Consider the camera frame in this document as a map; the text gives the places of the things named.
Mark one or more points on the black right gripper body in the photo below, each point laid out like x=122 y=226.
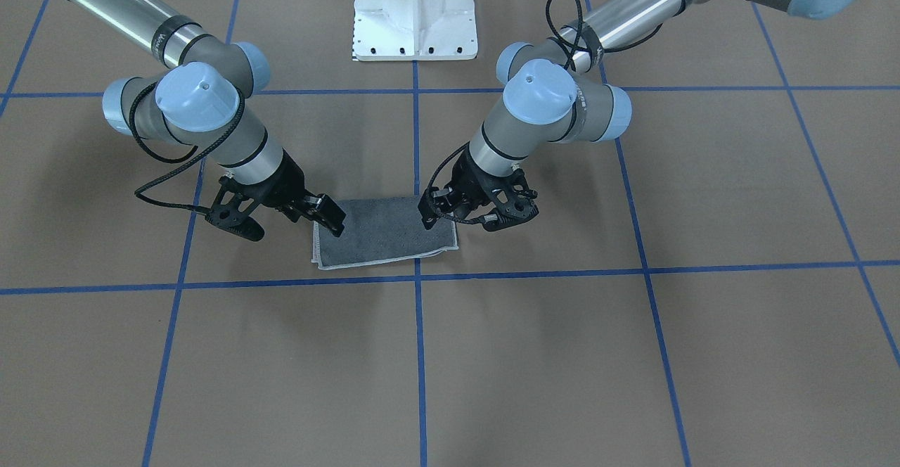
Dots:
x=286 y=183

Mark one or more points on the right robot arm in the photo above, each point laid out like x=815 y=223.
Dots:
x=196 y=110

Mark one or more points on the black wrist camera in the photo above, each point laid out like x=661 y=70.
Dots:
x=514 y=202
x=231 y=210

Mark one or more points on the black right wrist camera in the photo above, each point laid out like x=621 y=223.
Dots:
x=231 y=210

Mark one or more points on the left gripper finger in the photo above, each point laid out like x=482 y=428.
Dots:
x=431 y=211

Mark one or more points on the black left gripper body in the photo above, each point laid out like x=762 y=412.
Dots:
x=465 y=177

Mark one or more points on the pink and grey towel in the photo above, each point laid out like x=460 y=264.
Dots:
x=381 y=230

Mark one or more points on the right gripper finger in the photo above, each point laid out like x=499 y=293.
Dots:
x=329 y=214

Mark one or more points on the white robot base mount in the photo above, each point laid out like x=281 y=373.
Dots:
x=414 y=30

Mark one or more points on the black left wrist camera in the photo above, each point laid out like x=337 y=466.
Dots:
x=514 y=202

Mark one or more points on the brown paper table cover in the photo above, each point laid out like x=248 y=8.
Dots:
x=719 y=287

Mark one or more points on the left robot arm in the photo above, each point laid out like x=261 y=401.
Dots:
x=545 y=99

